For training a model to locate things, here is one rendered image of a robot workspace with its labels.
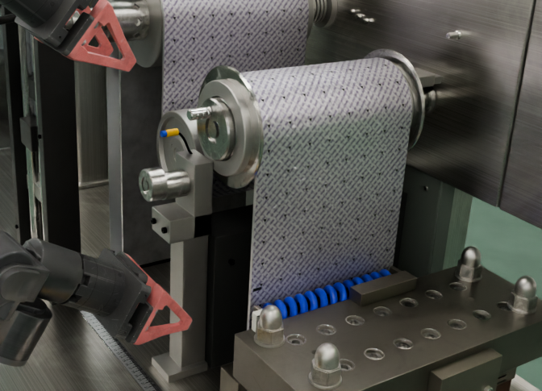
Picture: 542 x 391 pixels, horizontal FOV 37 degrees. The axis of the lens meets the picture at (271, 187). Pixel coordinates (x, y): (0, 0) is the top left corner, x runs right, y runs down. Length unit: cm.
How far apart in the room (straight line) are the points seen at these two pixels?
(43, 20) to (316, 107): 33
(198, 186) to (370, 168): 22
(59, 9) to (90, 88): 83
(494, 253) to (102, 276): 292
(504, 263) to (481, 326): 256
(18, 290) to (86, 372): 37
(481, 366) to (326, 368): 21
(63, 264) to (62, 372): 32
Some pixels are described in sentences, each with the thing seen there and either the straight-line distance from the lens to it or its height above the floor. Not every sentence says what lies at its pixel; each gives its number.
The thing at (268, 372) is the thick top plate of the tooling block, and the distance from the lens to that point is 94.
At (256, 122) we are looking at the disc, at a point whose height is 128.
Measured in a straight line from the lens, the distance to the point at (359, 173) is 105.
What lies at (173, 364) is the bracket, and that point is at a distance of 114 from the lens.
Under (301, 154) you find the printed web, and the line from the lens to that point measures 98.
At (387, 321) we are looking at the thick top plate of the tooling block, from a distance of 104.
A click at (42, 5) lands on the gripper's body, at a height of 141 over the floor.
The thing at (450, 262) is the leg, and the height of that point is 91.
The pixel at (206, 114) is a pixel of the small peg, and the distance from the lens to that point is 96.
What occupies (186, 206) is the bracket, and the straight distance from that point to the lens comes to 103.
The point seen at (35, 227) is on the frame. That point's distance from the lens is 135.
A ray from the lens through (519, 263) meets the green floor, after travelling 364.
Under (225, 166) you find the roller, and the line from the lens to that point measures 98.
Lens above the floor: 156
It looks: 22 degrees down
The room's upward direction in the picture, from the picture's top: 3 degrees clockwise
